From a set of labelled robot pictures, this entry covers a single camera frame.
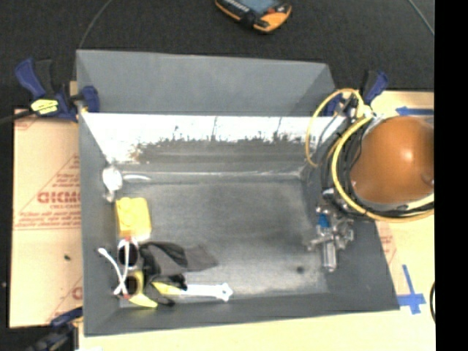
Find brown cardboard board, red print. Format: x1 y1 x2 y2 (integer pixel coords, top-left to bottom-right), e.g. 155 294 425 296
8 107 84 329

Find black cloth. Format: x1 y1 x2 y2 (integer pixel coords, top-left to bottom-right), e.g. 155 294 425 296
139 241 219 293

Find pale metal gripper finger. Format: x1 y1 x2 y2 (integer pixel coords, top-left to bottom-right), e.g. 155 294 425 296
321 242 338 273
305 233 324 253

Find yellow and black tool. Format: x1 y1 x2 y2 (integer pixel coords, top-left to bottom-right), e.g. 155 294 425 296
127 281 185 309

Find yellow sponge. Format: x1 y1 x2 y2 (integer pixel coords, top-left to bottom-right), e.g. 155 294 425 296
115 196 153 240

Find white flat tool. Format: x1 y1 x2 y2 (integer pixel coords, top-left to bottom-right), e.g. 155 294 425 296
178 282 235 303

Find clear glass thing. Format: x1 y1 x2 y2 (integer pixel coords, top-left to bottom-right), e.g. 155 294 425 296
101 164 124 203

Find white sunglasses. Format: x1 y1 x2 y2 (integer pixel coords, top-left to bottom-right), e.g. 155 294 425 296
97 237 148 300

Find grey metal bin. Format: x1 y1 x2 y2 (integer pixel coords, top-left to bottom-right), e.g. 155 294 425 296
75 49 401 338

